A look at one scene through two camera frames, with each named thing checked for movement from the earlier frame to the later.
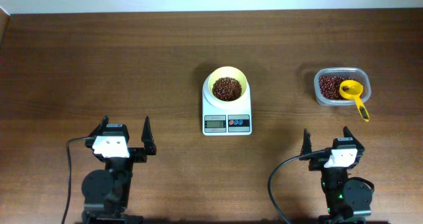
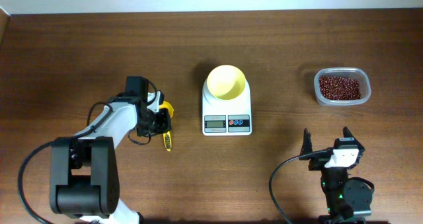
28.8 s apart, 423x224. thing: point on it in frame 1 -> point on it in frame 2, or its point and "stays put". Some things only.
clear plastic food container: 327,83 stays put
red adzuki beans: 329,86 stays put
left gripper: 139,152 -> 163,121
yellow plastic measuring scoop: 352,90 -> 167,135
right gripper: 316,164 stays put
